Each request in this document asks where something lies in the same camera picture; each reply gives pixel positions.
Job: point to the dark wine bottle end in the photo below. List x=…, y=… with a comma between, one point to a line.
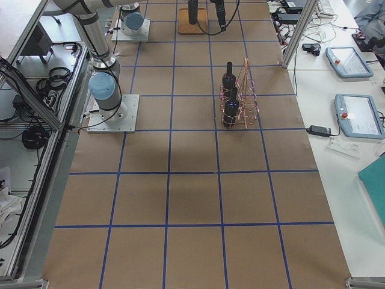
x=231, y=108

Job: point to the copper wire wine basket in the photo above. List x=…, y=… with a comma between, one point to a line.
x=248, y=110

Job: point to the teal box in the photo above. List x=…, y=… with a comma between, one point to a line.
x=372, y=177

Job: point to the dark wine bottle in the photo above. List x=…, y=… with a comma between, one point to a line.
x=192, y=11
x=228, y=79

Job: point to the teach pendant near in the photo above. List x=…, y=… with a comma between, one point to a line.
x=358, y=117

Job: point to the teach pendant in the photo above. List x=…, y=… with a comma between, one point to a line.
x=358, y=117
x=348, y=62

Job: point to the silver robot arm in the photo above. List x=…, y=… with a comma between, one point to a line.
x=132, y=17
x=88, y=26

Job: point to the aluminium frame post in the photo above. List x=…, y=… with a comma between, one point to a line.
x=298, y=32

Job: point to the wooden tray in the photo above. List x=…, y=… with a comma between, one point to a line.
x=185, y=28

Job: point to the black power adapter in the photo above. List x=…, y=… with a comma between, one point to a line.
x=319, y=131

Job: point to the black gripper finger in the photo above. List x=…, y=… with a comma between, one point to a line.
x=221, y=14

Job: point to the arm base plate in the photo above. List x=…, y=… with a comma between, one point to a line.
x=124, y=34
x=115, y=121

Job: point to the teach pendant far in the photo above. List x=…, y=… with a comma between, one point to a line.
x=348, y=62

